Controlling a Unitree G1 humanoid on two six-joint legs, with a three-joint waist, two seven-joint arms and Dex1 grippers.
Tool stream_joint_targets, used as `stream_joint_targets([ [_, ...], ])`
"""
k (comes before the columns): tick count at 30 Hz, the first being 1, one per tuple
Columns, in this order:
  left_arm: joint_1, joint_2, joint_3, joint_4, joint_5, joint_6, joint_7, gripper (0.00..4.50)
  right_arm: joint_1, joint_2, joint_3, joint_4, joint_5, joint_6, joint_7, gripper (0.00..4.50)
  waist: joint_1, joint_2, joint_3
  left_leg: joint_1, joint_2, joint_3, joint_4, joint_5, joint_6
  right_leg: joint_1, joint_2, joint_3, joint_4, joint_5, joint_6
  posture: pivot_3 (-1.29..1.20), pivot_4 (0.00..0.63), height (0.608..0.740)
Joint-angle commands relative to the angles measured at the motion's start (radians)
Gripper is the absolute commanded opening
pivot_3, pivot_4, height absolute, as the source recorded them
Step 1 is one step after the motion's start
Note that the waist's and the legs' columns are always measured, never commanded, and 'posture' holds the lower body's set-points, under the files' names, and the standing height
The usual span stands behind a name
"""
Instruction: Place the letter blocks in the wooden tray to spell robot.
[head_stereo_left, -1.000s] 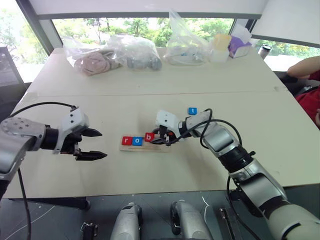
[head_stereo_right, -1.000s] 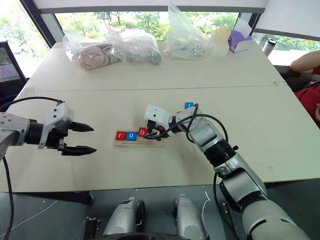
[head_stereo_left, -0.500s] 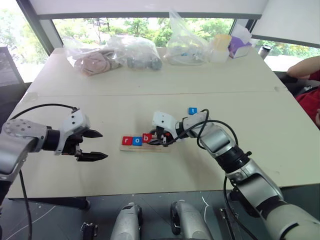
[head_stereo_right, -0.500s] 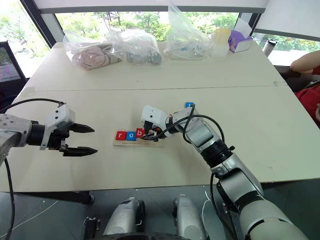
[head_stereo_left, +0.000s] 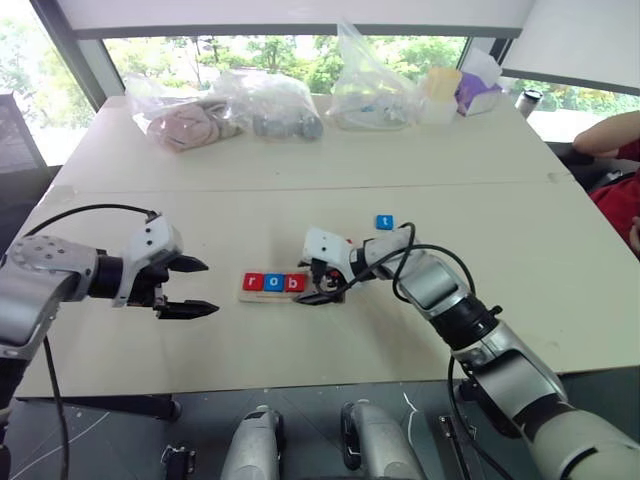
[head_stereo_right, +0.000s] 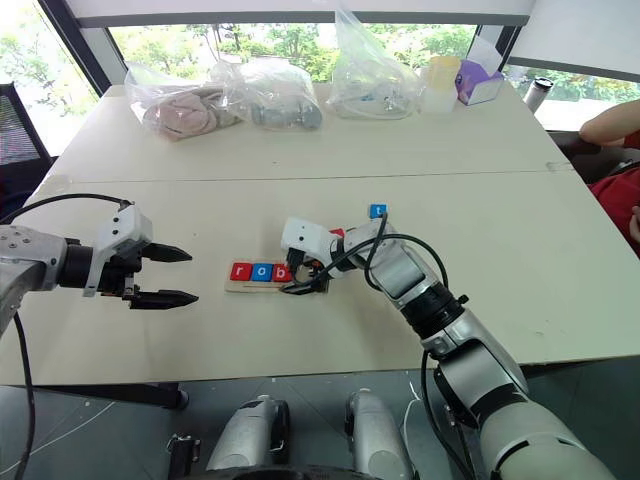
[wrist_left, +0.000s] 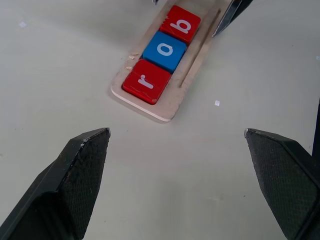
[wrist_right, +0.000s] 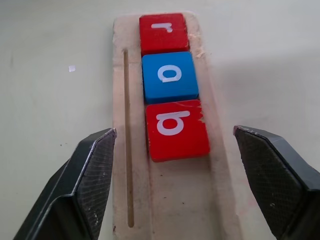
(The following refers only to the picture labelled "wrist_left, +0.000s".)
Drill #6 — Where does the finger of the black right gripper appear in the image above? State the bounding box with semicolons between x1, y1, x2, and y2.
211;0;254;38

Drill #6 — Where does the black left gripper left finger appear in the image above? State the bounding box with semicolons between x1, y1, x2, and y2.
0;127;112;240

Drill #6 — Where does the red letter block b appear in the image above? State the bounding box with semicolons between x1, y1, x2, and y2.
159;4;202;46

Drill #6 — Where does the blue tile letter a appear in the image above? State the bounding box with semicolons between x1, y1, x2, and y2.
142;30;188;74

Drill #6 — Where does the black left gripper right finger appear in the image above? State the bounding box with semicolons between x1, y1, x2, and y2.
243;128;320;240

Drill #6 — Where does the wooden letter tray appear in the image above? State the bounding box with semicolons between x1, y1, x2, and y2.
110;0;235;123

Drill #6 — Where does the red letter block r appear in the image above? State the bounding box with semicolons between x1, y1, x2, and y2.
121;58;173;106

